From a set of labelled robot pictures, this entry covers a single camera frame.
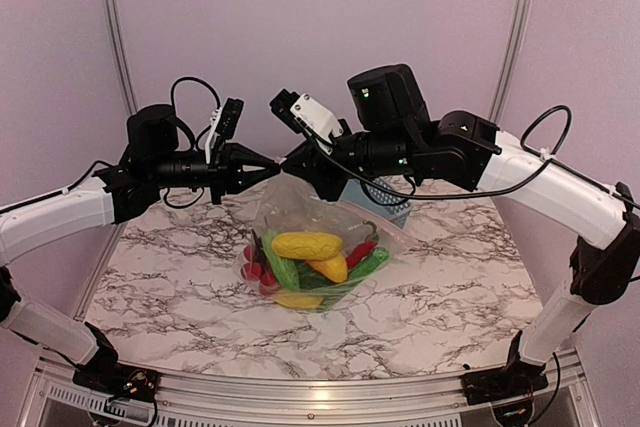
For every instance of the left aluminium corner post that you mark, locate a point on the left aluminium corner post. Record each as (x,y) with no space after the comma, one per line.
(120,57)

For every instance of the light blue perforated plastic basket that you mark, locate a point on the light blue perforated plastic basket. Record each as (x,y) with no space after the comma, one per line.
(390,207)

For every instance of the aluminium front rail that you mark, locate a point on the aluminium front rail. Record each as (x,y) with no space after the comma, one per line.
(189,399)

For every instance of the aluminium corner post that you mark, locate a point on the aluminium corner post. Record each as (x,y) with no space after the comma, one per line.
(120,57)
(515,42)

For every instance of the clear zip top bag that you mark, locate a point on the clear zip top bag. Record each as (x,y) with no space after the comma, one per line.
(287,204)

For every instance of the green fake cucumber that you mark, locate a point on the green fake cucumber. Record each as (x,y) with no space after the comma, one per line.
(284,269)

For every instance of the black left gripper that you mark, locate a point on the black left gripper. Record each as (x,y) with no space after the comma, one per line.
(224,168)

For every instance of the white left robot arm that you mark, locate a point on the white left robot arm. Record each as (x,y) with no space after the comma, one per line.
(160,154)

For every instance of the red fake chili pepper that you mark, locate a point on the red fake chili pepper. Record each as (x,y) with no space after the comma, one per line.
(363,249)

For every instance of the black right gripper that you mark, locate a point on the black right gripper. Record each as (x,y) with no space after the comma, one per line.
(329,185)

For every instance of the red fake grape bunch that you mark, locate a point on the red fake grape bunch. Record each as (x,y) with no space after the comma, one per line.
(257,270)

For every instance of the green fake leafy vegetable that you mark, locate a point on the green fake leafy vegetable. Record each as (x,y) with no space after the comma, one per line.
(310,279)

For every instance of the small yellow fake corn cob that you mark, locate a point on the small yellow fake corn cob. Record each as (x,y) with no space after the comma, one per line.
(299,301)

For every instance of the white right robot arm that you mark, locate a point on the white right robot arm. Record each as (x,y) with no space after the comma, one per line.
(550,206)

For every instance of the right aluminium corner post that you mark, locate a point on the right aluminium corner post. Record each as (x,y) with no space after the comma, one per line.
(515,42)

